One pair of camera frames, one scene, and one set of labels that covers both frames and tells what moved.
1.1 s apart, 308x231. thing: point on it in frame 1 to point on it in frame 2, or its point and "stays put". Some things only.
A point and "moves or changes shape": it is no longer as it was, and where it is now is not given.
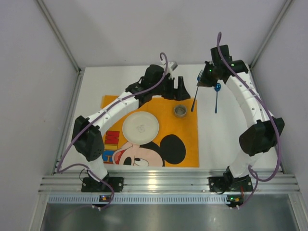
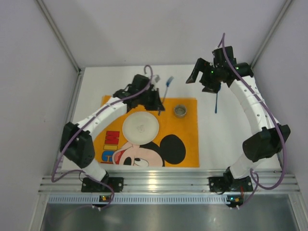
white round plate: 140,128 stays put
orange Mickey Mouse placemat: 176,145 stays put
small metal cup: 180,110 stays put
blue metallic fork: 198,79 moves or changes shape
